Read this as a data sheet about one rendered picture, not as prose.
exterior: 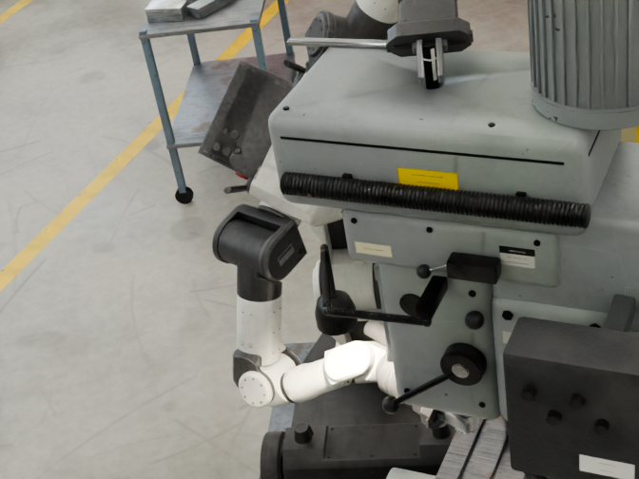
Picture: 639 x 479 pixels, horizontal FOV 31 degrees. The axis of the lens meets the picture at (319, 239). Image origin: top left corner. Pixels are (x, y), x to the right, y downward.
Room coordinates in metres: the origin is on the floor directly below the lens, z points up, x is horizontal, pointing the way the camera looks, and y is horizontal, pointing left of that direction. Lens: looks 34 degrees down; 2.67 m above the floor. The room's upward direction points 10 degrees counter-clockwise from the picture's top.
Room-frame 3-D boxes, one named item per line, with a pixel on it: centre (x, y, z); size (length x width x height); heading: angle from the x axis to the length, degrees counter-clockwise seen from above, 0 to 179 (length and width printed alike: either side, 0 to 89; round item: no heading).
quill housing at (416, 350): (1.50, -0.21, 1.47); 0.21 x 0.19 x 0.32; 151
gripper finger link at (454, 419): (1.48, -0.18, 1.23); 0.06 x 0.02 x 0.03; 38
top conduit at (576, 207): (1.35, -0.16, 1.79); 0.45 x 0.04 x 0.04; 61
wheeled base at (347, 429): (2.36, -0.09, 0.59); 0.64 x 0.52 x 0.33; 169
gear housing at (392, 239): (1.48, -0.24, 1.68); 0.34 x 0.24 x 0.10; 61
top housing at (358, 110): (1.49, -0.22, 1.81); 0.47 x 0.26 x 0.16; 61
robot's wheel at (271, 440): (2.17, 0.22, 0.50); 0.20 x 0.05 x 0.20; 169
